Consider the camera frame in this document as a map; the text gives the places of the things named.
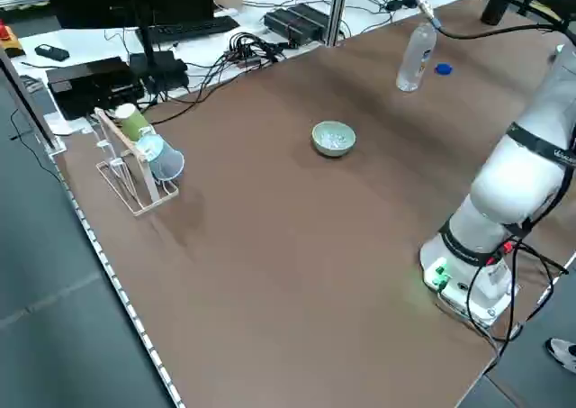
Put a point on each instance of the green paper cup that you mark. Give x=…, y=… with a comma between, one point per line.
x=131, y=120

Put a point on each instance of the black finned power supply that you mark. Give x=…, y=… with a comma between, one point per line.
x=297, y=23

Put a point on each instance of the black usb hub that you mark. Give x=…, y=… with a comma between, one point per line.
x=252, y=50

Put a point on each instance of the blue bottle cap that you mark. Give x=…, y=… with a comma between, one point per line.
x=443, y=68

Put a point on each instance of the clear acrylic panel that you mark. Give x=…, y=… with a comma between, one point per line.
x=31, y=106

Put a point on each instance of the transparent plastic bottle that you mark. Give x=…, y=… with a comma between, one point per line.
x=415, y=61

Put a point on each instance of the light blue cup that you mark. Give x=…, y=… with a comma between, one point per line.
x=164, y=160

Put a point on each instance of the aluminium frame post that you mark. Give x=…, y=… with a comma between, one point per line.
x=337, y=11

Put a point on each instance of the black keyboard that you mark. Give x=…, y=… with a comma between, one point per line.
x=189, y=29

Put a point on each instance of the black device box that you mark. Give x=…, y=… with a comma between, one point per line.
x=90, y=84

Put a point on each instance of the person's foot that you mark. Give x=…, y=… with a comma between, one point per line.
x=562, y=354

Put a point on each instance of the black vase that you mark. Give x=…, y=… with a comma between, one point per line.
x=496, y=5

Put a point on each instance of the red emergency stop button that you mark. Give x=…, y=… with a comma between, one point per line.
x=5, y=32

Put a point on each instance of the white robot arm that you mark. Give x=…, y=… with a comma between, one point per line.
x=508, y=178

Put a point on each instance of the small black remote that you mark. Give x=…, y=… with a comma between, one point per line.
x=51, y=52

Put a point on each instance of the wooden cup rack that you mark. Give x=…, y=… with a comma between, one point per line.
x=135, y=174

